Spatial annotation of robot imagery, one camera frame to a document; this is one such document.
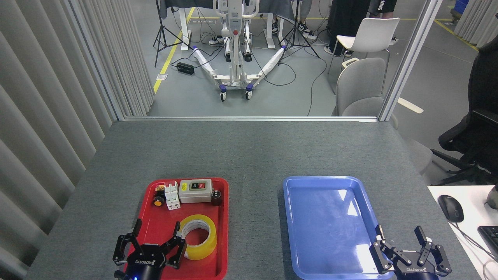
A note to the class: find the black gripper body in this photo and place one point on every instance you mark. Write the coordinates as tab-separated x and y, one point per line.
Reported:
416	273
144	268

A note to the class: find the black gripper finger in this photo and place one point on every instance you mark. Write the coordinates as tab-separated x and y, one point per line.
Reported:
433	252
177	249
125	243
387	251

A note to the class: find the yellow tape roll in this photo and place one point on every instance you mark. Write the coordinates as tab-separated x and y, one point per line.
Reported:
208	243

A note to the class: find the red plastic tray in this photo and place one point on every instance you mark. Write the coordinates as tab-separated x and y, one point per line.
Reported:
210	268

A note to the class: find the black computer mouse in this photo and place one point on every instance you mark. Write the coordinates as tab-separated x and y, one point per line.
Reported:
450	208

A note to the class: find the white circuit breaker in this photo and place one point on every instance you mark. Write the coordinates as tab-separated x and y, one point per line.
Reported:
172	198

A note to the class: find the orange-headed push button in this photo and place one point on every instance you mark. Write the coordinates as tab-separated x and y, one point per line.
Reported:
158	201

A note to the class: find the black keyboard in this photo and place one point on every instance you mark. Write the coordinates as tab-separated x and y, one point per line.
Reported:
491	238

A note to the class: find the white side desk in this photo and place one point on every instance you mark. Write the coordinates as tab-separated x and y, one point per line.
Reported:
472	206

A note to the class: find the blue plastic tray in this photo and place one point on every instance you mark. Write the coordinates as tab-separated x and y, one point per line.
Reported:
330	225

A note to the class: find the grey round object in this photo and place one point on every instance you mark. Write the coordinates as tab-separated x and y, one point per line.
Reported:
493	196

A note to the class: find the black office chair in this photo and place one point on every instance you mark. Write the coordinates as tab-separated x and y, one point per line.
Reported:
482	116

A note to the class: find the grey ribbed curtain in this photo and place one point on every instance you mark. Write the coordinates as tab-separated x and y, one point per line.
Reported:
478	19
39	116

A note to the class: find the grey shell chair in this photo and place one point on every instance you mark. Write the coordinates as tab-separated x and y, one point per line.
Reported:
360	83

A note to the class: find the black power adapter box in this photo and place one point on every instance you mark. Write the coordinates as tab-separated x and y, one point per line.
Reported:
185	68

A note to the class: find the white stand on wheels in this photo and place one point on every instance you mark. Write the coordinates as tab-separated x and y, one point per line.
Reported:
234	58

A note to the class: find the white power strip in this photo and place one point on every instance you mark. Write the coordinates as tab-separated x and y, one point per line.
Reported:
216	39

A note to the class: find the white plastic chair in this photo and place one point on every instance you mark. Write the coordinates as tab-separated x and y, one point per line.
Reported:
371	37

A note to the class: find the black tripod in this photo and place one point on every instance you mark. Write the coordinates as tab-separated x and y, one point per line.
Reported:
159	31
297	23

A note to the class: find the person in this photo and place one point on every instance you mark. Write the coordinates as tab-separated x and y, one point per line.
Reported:
304	28
342	19

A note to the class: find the blue bin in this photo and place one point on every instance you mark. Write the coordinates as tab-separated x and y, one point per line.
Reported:
461	7

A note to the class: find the grey push-button switch box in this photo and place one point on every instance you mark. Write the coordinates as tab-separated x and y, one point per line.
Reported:
195	194

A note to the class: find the dark round knob switch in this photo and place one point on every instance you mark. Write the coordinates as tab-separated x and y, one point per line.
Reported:
216	197

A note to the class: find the silver table edge rail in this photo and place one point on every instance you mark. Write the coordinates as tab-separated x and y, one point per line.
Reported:
249	118

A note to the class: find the silver post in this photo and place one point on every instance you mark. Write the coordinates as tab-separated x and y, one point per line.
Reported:
412	58

